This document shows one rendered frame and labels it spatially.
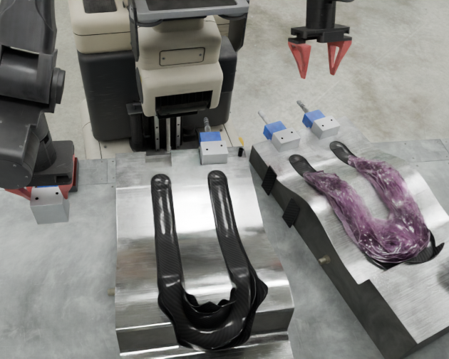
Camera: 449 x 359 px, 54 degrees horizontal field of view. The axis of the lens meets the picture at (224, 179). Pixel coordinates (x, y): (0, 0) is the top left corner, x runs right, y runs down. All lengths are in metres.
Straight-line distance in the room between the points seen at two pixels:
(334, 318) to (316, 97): 1.83
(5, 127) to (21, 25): 0.12
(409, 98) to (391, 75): 0.21
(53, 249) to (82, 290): 0.10
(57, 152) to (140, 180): 0.20
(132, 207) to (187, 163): 0.14
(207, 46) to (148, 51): 0.15
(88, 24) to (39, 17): 0.88
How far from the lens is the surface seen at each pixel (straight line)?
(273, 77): 2.60
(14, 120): 0.59
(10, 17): 0.56
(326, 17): 0.93
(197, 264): 0.72
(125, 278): 0.70
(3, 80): 0.58
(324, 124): 1.03
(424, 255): 0.90
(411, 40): 3.30
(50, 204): 0.75
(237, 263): 0.73
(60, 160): 0.69
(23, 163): 0.57
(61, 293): 0.85
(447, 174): 1.17
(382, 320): 0.80
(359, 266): 0.83
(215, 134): 0.91
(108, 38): 1.46
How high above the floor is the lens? 1.55
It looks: 50 degrees down
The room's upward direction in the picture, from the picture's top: 8 degrees clockwise
